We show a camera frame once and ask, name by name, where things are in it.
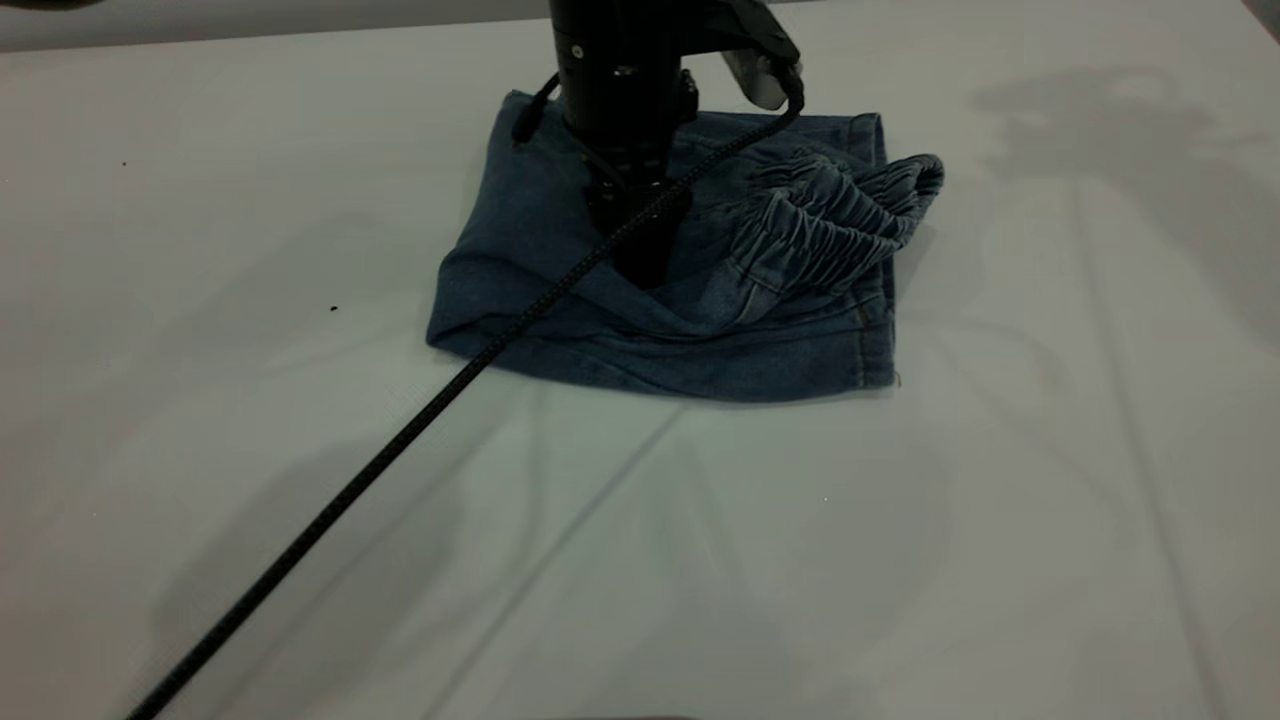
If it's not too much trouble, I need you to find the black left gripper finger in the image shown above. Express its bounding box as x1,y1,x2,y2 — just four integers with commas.
612,185,693,293
585,180,641,246

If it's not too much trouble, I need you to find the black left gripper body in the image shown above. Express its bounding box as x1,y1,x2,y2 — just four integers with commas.
548,0,701,191

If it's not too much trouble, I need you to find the blue denim shorts basketball print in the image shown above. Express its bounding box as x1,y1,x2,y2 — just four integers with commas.
425,90,946,404

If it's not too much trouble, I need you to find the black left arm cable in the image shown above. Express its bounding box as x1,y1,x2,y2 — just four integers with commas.
125,65,807,720

